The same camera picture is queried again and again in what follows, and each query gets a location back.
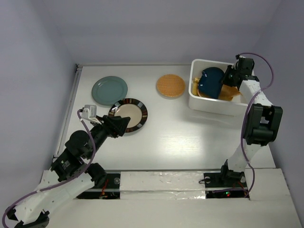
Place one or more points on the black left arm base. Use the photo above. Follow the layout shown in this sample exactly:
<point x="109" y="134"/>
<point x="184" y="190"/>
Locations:
<point x="110" y="190"/>

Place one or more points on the plain orange round plate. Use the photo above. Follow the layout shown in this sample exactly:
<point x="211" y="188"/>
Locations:
<point x="202" y="94"/>

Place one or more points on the black rimmed beige plate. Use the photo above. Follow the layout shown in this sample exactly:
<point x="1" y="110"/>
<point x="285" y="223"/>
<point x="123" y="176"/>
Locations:
<point x="132" y="108"/>

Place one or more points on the white plastic bin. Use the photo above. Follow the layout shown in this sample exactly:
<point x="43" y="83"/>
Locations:
<point x="236" y="107"/>

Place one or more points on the teal round ceramic plate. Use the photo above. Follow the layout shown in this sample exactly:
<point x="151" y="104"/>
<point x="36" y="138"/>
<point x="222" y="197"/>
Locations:
<point x="108" y="90"/>

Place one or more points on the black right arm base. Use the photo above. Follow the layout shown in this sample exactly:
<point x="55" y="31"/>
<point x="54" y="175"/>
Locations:
<point x="219" y="187"/>

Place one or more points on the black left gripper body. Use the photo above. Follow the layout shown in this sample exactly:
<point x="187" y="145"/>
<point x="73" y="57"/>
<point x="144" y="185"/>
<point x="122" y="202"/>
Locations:
<point x="100" y="133"/>

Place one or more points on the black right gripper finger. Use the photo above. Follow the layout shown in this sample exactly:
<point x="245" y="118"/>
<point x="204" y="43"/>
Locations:
<point x="230" y="70"/>
<point x="227" y="80"/>

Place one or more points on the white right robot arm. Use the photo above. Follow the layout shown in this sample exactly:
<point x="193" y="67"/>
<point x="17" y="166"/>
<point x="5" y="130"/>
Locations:
<point x="260" y="126"/>

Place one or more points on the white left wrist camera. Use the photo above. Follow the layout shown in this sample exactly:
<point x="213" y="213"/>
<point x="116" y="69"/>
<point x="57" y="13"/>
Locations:
<point x="89" y="113"/>

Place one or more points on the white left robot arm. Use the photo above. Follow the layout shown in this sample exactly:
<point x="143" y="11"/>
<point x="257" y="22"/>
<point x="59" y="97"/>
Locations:
<point x="70" y="174"/>

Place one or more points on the dark blue shell shaped plate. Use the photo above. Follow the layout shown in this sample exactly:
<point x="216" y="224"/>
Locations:
<point x="210" y="83"/>

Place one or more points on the leaf shaped orange woven tray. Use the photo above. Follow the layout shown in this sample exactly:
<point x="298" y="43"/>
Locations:
<point x="227" y="93"/>

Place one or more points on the round orange woven basket plate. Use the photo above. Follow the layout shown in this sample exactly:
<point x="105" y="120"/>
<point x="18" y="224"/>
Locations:
<point x="171" y="85"/>

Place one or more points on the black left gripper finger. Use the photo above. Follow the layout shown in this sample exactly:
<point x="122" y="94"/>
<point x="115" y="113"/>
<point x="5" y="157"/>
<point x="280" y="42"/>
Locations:
<point x="117" y="130"/>
<point x="118" y="120"/>

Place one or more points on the yellow green woven bamboo tray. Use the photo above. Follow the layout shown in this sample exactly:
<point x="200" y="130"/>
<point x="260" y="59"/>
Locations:
<point x="195" y="88"/>

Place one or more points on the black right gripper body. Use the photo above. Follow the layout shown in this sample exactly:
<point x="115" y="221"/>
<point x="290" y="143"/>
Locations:
<point x="236" y="72"/>

